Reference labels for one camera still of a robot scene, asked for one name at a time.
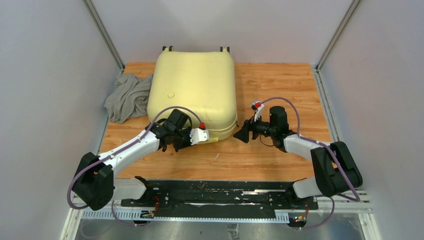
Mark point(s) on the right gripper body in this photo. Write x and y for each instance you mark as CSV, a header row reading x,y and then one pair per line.
x,y
263,128

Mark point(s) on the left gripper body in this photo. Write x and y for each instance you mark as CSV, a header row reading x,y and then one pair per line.
x,y
182,138

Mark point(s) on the cream suitcase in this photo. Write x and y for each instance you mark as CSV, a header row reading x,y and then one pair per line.
x,y
202,83

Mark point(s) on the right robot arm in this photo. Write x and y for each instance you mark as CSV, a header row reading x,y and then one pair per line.
x,y
335,170

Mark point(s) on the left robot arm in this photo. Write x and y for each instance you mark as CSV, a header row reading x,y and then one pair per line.
x,y
96,182

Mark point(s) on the grey crumpled cloth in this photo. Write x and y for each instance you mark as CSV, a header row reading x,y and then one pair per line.
x,y
129,99

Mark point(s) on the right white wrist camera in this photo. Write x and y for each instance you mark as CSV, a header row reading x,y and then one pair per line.
x,y
258,108

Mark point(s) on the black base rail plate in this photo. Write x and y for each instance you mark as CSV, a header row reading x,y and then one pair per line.
x,y
220,199

